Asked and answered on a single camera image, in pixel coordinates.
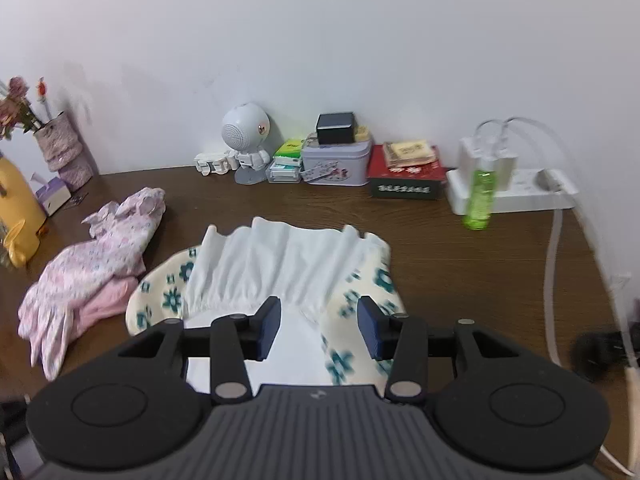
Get black small box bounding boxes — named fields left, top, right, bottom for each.
left=315, top=112, right=357, bottom=145

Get green small carton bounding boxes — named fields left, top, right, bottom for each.
left=273, top=138, right=307, bottom=159

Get beige snack packet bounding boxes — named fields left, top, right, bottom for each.
left=384, top=140, right=437, bottom=168

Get dried pink roses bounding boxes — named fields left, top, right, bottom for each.
left=0, top=76, right=51, bottom=141

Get grey plug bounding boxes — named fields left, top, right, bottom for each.
left=535, top=169, right=566, bottom=192

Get cream green-flowered garment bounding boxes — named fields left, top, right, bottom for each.
left=125, top=216, right=406, bottom=396

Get white charger block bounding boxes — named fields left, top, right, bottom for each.
left=459, top=135, right=516, bottom=192

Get purple tissue box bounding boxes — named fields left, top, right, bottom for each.
left=31, top=172, right=73, bottom=217

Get pink floral garment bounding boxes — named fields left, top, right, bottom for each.
left=17, top=187, right=167, bottom=381

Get red black box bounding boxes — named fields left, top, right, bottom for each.
left=366, top=144, right=447, bottom=200

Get plain pink garment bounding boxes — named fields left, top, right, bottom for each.
left=75, top=277, right=139, bottom=336

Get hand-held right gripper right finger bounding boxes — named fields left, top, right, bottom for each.
left=358, top=296, right=521, bottom=403

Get green spray bottle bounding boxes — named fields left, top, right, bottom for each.
left=462, top=155, right=496, bottom=231

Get white robot speaker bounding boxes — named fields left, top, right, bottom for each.
left=221, top=102, right=271, bottom=184

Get white power strip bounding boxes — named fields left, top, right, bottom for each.
left=445, top=167, right=578, bottom=215

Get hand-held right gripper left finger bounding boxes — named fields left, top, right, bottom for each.
left=117, top=296, right=282, bottom=406

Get white green medicine box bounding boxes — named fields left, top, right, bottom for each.
left=265, top=155, right=304, bottom=184

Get grey tin box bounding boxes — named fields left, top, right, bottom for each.
left=301, top=135, right=373, bottom=187

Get yellow thermos jug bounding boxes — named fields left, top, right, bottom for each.
left=0, top=152, right=48, bottom=233

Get fuzzy purple vase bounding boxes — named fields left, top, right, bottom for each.
left=33, top=111, right=96, bottom=193

